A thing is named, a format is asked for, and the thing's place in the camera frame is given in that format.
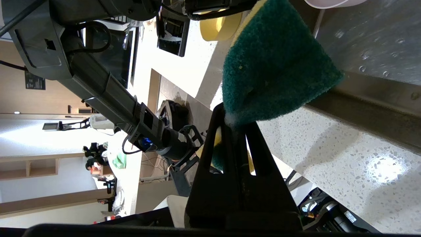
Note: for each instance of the black induction cooktop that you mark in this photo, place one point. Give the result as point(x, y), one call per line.
point(172, 36)

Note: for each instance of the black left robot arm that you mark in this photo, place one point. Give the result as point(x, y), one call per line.
point(98, 89)

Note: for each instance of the stainless steel sink basin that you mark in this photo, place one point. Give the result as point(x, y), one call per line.
point(368, 49)

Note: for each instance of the green plastic bag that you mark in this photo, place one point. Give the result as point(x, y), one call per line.
point(119, 161)

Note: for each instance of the white boxy device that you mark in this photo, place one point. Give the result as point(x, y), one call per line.
point(100, 121)

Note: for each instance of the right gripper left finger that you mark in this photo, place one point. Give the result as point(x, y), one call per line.
point(210, 197)

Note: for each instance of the black robot torso frame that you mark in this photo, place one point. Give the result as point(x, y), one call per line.
point(177, 112)

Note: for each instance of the grey device with black rim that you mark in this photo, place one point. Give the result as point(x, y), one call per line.
point(329, 214)

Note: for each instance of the yellow plastic bowl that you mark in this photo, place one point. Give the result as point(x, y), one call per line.
point(218, 29)

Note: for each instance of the light wooden shelf unit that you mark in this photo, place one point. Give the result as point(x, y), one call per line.
point(29, 168)

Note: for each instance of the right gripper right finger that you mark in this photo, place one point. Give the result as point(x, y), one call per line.
point(266, 197)

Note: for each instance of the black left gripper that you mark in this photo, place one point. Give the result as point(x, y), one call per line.
point(217, 8)

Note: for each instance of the green and yellow sponge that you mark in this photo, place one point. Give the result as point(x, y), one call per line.
point(273, 65)

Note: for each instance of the black wall sign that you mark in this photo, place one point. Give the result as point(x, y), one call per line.
point(34, 80)

